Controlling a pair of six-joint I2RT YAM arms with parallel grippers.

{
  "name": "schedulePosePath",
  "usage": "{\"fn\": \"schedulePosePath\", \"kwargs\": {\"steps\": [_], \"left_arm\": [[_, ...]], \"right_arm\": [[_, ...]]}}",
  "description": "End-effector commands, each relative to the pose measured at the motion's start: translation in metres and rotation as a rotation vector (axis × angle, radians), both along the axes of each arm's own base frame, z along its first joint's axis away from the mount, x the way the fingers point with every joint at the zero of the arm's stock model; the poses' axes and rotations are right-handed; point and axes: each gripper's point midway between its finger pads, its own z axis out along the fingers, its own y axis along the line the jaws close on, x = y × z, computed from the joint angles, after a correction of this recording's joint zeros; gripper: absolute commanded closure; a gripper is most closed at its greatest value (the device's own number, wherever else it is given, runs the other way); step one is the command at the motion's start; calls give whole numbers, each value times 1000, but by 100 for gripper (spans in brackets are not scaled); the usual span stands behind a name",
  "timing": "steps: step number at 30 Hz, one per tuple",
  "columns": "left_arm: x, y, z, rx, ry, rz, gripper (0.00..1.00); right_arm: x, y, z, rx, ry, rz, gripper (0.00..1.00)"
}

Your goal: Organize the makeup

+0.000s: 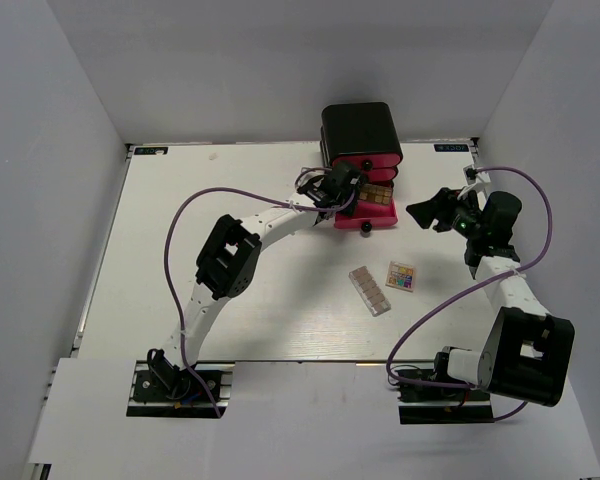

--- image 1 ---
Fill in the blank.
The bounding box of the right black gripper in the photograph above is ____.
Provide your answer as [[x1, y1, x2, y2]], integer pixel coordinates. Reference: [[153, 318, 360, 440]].
[[406, 186, 485, 239]]

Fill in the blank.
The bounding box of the pink drawer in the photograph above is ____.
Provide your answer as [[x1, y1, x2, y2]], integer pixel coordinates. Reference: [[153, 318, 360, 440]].
[[364, 167, 398, 184], [334, 181, 398, 234], [327, 153, 403, 171]]

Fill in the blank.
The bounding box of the pink top drawer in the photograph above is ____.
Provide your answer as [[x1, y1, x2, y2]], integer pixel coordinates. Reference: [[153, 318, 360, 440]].
[[327, 153, 403, 171]]

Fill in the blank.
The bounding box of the brown eyeshadow palette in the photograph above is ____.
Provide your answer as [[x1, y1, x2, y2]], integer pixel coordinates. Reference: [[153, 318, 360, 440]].
[[359, 184, 393, 206]]

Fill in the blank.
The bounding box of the pink bottom drawer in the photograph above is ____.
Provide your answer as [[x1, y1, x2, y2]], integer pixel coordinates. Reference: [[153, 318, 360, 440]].
[[334, 181, 398, 234]]

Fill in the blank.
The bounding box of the small colourful eyeshadow palette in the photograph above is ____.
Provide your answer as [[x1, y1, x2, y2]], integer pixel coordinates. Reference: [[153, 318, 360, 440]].
[[385, 261, 416, 292]]

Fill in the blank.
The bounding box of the clear nude eyeshadow palette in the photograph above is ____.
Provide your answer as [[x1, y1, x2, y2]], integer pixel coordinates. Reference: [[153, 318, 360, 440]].
[[349, 266, 391, 317]]

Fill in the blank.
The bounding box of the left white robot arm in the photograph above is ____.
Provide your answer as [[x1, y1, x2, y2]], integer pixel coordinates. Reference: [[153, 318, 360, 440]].
[[147, 162, 368, 399]]

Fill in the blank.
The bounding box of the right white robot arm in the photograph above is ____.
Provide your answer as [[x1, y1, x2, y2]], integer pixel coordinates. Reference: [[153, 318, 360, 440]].
[[406, 188, 575, 407]]

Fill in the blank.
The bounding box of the black drawer organizer case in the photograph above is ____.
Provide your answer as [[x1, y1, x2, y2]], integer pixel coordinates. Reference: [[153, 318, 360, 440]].
[[320, 102, 403, 166]]

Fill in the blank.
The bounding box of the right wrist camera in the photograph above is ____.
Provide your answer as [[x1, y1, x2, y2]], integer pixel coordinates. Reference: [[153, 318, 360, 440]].
[[459, 166, 491, 198]]

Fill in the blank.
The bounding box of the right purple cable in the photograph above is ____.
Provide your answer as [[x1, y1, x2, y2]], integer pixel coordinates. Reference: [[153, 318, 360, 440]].
[[385, 163, 554, 424]]

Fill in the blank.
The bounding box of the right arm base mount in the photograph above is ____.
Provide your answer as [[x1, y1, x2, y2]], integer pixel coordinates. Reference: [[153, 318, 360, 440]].
[[388, 347, 494, 425]]

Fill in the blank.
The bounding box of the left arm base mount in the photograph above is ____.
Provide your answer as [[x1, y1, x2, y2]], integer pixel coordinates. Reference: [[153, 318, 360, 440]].
[[126, 362, 235, 420]]

